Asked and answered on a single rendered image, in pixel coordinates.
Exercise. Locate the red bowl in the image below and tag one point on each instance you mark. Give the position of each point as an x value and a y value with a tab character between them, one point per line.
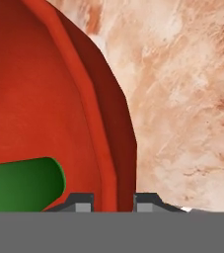
44	99

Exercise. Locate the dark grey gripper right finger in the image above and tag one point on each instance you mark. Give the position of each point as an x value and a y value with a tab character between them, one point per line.
146	201

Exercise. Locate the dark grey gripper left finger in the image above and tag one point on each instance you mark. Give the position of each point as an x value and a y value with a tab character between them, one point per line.
80	201

